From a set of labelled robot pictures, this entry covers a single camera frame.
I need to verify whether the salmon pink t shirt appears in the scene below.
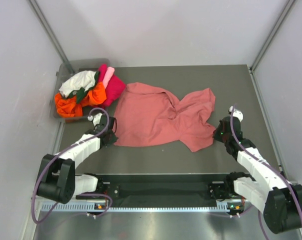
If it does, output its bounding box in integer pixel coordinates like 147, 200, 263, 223
114, 82, 216, 152

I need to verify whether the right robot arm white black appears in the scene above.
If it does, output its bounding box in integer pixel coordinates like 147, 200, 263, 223
213, 116, 302, 234

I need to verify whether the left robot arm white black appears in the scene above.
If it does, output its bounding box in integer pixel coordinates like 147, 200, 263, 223
36, 113, 118, 204

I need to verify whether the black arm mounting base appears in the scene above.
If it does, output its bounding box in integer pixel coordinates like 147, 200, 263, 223
75, 172, 244, 203

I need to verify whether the orange t shirt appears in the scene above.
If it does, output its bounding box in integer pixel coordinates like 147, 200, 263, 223
54, 82, 107, 118

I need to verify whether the magenta t shirt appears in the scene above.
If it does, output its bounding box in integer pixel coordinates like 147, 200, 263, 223
97, 64, 126, 108

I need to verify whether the dark green t shirt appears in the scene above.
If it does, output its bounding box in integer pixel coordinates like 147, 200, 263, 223
73, 71, 98, 104

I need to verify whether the white t shirt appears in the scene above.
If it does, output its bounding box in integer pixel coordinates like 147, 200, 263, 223
58, 70, 97, 98

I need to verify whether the light pink t shirt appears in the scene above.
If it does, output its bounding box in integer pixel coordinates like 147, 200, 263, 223
102, 66, 115, 89

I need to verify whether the grey plastic bin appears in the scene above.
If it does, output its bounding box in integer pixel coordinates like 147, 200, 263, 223
49, 58, 110, 123

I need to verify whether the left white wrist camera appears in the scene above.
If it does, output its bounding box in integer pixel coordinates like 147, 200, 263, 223
87, 113, 103, 126

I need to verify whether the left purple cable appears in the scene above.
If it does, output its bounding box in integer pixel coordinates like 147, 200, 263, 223
30, 107, 114, 225

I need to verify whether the slotted grey cable duct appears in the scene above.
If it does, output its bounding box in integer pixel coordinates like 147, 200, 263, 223
40, 200, 245, 213

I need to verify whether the right aluminium frame post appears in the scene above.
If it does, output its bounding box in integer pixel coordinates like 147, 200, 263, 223
249, 0, 298, 74

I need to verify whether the aluminium frame post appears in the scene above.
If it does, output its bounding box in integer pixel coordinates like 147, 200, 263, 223
249, 0, 298, 74
27, 0, 75, 74

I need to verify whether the left aluminium frame post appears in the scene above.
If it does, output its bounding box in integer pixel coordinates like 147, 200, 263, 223
27, 0, 75, 74

